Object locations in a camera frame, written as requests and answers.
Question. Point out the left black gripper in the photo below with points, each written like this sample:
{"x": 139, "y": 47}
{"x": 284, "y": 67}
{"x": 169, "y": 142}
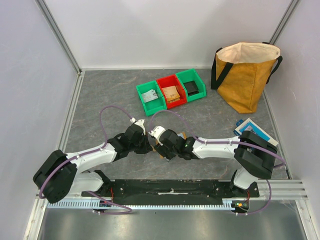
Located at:
{"x": 147, "y": 148}

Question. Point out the slotted cable duct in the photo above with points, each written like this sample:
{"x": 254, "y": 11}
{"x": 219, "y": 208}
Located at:
{"x": 96, "y": 204}

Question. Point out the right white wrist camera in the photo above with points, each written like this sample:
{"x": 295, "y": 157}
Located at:
{"x": 157, "y": 131}

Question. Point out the right green plastic bin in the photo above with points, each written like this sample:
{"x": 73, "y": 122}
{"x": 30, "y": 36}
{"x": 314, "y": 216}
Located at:
{"x": 189, "y": 75}

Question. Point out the left green plastic bin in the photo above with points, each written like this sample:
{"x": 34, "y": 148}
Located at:
{"x": 152, "y": 107}

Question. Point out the blue razor package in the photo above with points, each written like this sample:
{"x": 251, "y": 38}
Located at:
{"x": 249, "y": 125}

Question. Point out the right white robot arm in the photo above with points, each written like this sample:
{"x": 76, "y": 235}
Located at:
{"x": 255, "y": 155}

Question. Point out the red plastic bin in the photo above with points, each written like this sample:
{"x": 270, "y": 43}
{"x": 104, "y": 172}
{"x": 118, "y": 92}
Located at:
{"x": 170, "y": 81}

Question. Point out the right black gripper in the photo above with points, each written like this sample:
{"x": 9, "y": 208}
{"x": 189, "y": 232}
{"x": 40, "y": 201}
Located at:
{"x": 162, "y": 149}

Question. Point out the mustard tote bag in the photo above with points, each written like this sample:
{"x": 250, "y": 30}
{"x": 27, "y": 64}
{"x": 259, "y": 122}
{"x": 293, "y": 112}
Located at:
{"x": 241, "y": 71}

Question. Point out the brown cards in red bin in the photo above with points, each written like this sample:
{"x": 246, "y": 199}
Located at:
{"x": 171, "y": 94}

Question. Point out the green plastic bin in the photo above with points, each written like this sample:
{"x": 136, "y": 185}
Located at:
{"x": 189, "y": 75}
{"x": 152, "y": 107}

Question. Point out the orange leather card holder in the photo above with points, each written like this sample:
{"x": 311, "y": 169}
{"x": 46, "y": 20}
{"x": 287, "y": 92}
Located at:
{"x": 164, "y": 151}

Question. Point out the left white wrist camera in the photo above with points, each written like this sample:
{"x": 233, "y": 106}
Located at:
{"x": 139, "y": 122}

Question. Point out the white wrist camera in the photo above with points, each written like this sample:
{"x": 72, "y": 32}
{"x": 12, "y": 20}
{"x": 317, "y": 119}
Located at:
{"x": 139, "y": 122}
{"x": 157, "y": 131}

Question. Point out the black wallet in bin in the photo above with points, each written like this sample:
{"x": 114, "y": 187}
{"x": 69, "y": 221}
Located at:
{"x": 191, "y": 88}

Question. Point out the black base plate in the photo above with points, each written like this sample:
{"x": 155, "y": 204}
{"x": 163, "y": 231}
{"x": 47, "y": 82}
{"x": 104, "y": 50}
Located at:
{"x": 175, "y": 192}

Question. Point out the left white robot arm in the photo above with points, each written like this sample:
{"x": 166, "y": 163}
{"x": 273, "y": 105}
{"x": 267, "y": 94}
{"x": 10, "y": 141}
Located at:
{"x": 67, "y": 173}

